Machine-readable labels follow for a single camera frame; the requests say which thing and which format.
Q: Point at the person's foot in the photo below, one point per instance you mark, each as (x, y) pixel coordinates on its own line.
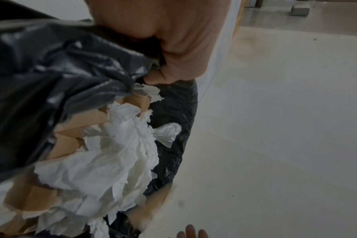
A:
(193, 231)

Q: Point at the black plastic garbage bag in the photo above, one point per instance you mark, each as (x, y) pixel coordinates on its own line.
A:
(49, 76)

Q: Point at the grey box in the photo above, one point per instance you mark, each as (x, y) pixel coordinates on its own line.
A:
(300, 9)

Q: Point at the person's left hand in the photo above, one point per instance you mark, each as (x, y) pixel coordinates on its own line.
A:
(172, 27)

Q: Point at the person's right hand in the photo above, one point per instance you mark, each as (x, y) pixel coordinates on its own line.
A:
(153, 205)

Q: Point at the torn brown cardboard pieces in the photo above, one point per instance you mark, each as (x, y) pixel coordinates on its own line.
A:
(75, 125)

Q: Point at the small white crumpled tissue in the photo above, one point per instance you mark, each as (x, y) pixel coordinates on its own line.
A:
(167, 133)

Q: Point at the white crumpled tissue paper pile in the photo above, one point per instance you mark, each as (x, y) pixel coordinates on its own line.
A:
(108, 162)

